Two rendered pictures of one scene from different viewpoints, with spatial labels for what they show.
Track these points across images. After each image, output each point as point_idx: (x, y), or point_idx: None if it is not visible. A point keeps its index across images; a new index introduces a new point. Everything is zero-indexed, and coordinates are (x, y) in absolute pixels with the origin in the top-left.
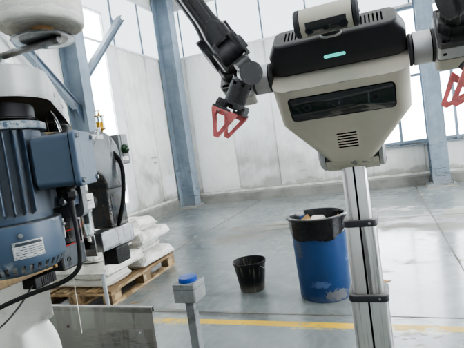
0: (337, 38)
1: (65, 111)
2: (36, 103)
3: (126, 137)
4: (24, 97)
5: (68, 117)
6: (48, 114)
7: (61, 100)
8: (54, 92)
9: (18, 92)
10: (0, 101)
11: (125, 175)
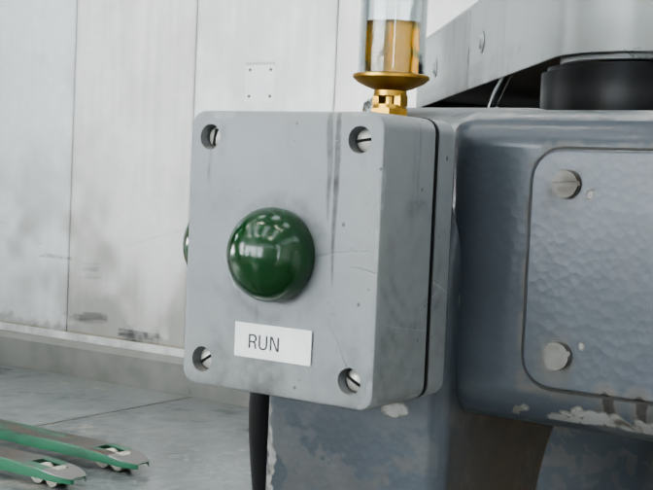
0: None
1: (510, 29)
2: (484, 88)
3: (192, 146)
4: (469, 96)
5: (541, 30)
6: (547, 65)
7: (490, 6)
8: (442, 49)
9: (448, 107)
10: (531, 97)
11: (249, 443)
